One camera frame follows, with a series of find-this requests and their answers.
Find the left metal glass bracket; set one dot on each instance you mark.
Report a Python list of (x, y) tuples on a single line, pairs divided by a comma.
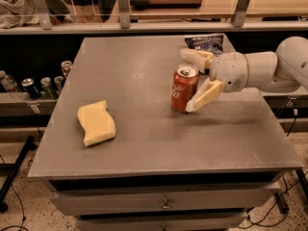
[(43, 14)]

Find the metal glass bracket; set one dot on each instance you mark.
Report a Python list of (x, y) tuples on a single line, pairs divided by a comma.
[(239, 14), (124, 15), (43, 14)]

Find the black stand leg left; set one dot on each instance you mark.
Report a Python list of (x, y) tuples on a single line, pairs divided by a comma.
[(9, 171)]

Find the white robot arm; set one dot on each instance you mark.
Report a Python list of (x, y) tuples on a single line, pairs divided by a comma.
[(284, 70)]

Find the red coke can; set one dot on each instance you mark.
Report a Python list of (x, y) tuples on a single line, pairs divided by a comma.
[(184, 87)]

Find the plastic bottle on shelf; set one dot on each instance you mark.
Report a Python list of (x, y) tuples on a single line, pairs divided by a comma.
[(8, 82)]

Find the top drawer metal handle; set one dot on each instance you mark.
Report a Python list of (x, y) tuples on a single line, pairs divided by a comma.
[(166, 205)]

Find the red can on shelf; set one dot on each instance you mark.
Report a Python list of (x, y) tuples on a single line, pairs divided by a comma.
[(66, 67)]

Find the dark blue can on shelf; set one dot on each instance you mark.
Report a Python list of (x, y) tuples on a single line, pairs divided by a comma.
[(30, 86)]

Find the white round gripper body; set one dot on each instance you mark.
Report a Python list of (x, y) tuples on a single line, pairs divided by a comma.
[(229, 70)]

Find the grey drawer cabinet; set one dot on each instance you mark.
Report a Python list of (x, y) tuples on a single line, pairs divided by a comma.
[(212, 165)]

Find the middle metal glass bracket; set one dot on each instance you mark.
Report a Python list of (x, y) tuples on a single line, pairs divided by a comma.
[(124, 15)]

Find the silver can on shelf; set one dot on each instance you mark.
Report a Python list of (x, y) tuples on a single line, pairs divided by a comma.
[(59, 82)]

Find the green can on shelf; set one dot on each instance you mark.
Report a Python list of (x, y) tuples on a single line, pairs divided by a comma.
[(47, 87)]

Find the yellow sponge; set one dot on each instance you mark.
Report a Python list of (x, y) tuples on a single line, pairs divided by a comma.
[(97, 123)]

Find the grey cloth behind glass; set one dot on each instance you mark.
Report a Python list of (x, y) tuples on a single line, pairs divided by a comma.
[(16, 13)]

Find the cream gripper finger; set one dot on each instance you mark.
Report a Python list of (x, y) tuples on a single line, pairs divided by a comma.
[(200, 59), (208, 92)]

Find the right metal glass bracket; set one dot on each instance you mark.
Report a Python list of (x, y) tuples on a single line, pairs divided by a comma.
[(239, 14)]

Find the dark blue chip bag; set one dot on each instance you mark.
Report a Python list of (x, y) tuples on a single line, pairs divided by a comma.
[(210, 43)]

